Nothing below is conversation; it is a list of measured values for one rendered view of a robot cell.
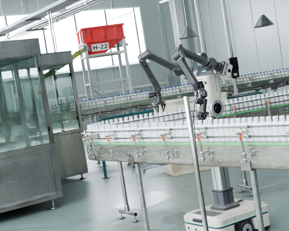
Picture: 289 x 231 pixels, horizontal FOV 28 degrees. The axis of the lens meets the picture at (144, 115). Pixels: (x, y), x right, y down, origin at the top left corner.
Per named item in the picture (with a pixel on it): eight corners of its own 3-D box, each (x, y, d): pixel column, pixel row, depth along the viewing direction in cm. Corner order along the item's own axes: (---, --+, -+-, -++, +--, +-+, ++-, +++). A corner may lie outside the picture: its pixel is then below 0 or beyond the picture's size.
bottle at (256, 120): (258, 140, 394) (255, 116, 393) (265, 140, 389) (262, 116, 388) (252, 141, 390) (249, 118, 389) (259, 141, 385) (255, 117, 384)
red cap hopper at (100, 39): (102, 167, 1153) (80, 28, 1139) (95, 163, 1223) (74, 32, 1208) (146, 158, 1177) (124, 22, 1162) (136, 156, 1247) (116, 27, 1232)
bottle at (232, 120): (234, 141, 406) (230, 118, 405) (229, 141, 411) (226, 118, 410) (241, 140, 408) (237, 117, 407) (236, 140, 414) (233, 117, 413)
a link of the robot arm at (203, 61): (178, 40, 476) (170, 46, 483) (179, 53, 469) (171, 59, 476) (216, 59, 500) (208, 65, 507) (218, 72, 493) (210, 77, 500)
